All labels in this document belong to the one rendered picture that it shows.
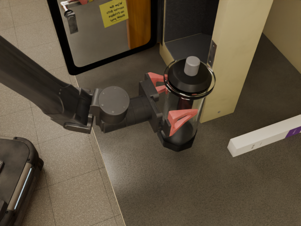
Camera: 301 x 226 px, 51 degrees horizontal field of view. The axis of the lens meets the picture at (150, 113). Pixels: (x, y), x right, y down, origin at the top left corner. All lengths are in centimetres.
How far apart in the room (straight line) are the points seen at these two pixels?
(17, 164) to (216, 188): 118
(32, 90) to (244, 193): 57
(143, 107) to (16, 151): 125
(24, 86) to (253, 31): 49
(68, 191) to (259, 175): 125
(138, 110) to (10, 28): 240
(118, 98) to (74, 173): 139
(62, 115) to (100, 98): 8
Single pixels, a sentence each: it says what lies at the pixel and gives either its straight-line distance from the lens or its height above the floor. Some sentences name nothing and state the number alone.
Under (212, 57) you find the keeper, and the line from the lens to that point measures 75.
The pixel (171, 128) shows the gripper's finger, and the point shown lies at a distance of 66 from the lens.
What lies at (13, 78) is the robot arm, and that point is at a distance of 53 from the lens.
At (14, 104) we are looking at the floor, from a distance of 236.
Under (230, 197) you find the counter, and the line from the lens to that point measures 84.
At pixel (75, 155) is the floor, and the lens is 200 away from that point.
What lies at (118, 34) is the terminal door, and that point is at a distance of 97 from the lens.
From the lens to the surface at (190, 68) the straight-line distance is 63.
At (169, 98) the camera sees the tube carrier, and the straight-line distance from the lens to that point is 67.
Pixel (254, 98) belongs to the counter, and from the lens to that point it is 103.
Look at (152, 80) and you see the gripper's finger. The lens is 70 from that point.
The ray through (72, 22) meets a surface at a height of 119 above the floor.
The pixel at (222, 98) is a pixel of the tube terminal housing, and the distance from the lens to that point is 89.
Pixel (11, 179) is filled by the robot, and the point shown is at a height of 24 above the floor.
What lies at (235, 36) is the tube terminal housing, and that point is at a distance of 73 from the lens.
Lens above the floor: 170
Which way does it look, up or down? 54 degrees down
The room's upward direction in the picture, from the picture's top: straight up
